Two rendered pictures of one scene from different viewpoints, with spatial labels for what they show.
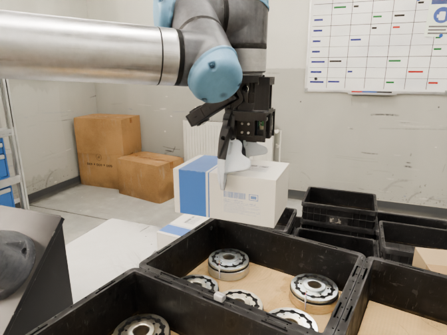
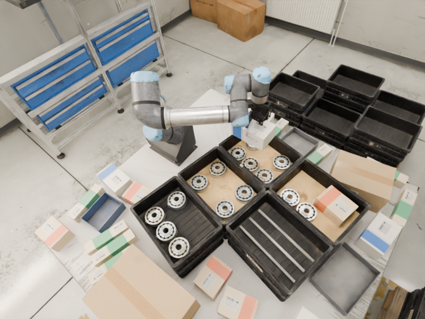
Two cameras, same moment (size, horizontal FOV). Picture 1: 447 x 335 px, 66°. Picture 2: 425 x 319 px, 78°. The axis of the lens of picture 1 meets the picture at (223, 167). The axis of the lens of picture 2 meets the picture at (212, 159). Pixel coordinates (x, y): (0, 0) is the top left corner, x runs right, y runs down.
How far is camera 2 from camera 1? 88 cm
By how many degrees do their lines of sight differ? 42
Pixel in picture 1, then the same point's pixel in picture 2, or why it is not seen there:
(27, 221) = not seen: hidden behind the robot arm
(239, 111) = (255, 114)
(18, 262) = (179, 135)
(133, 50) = (214, 120)
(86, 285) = (200, 131)
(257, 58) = (262, 100)
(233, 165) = (250, 130)
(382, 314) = (301, 176)
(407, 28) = not seen: outside the picture
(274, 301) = (265, 162)
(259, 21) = (264, 89)
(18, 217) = not seen: hidden behind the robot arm
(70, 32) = (198, 118)
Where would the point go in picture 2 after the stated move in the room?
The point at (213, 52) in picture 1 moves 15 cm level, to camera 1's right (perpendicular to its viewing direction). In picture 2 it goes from (238, 120) to (274, 126)
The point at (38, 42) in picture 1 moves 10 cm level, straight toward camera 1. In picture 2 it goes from (190, 122) to (193, 140)
